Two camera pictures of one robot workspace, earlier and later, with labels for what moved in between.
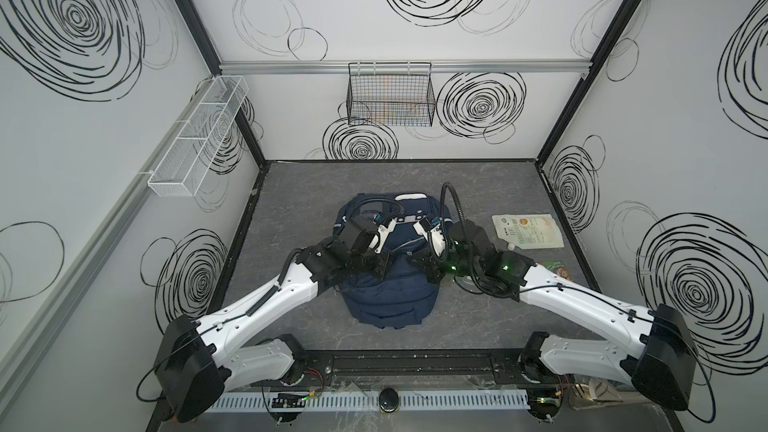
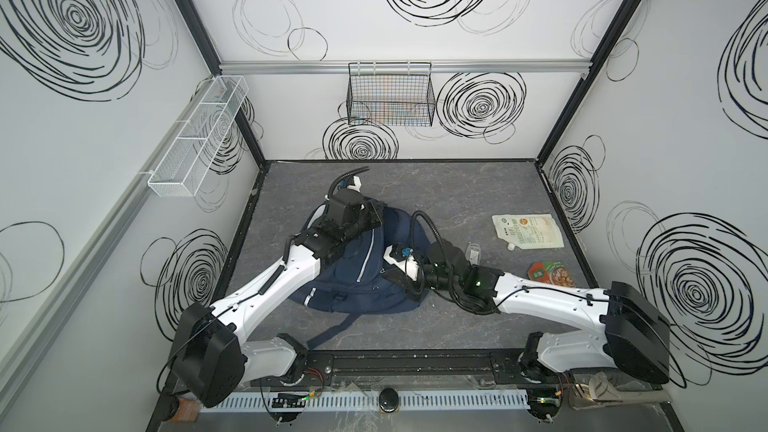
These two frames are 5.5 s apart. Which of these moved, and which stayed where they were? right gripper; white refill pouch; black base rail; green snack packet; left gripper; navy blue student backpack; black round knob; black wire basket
Moved: left gripper; right gripper; navy blue student backpack
Stayed: black wire basket; white refill pouch; black base rail; black round knob; green snack packet
